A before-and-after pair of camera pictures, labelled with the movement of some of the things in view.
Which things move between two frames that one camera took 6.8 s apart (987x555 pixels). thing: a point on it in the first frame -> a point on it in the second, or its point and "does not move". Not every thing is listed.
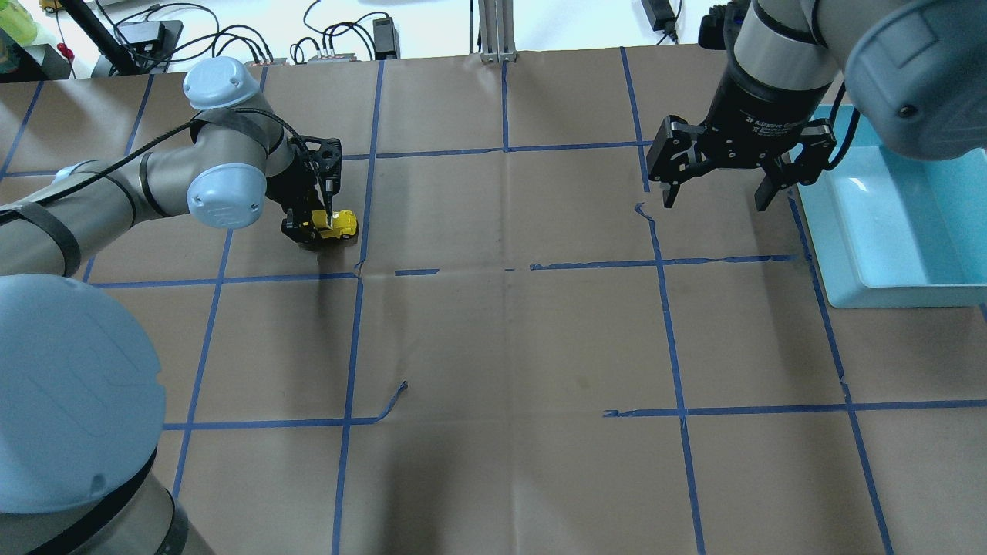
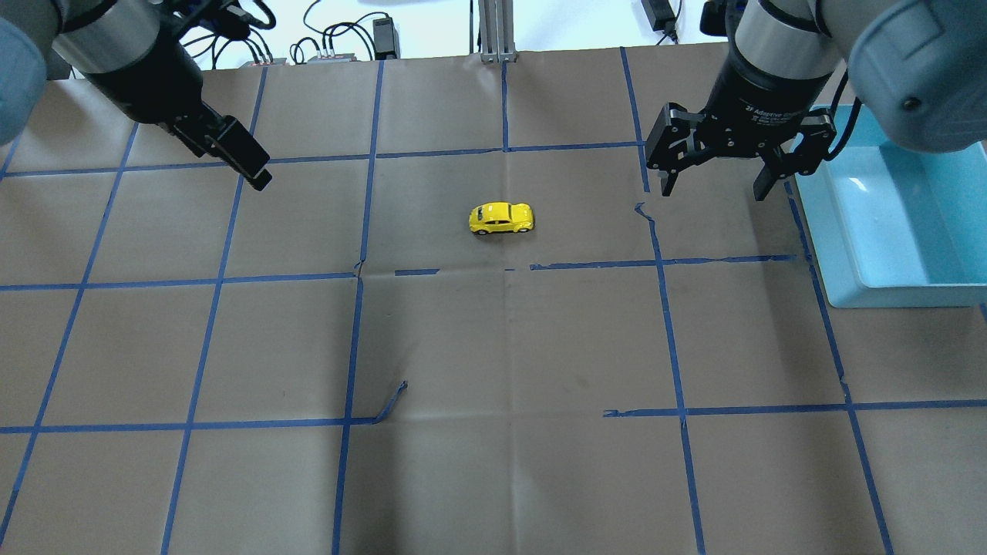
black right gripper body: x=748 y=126 does not move
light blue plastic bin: x=890 y=230 does not move
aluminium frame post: x=496 y=31 does not move
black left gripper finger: x=302 y=232 -> x=240 y=151
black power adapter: x=386 y=39 does not move
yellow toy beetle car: x=344 y=223 -> x=501 y=216
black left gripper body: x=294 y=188 -> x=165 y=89
